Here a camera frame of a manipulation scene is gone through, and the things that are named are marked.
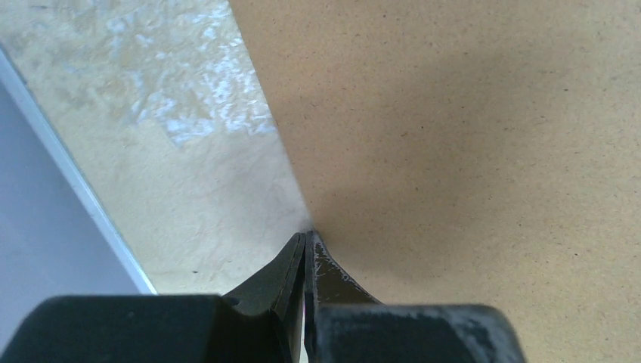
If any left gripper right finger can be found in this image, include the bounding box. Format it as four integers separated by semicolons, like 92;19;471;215
304;231;526;362

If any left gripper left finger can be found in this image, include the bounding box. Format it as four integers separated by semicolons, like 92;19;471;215
1;233;305;362

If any brown backing board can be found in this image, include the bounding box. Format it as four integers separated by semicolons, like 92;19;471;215
231;1;640;362

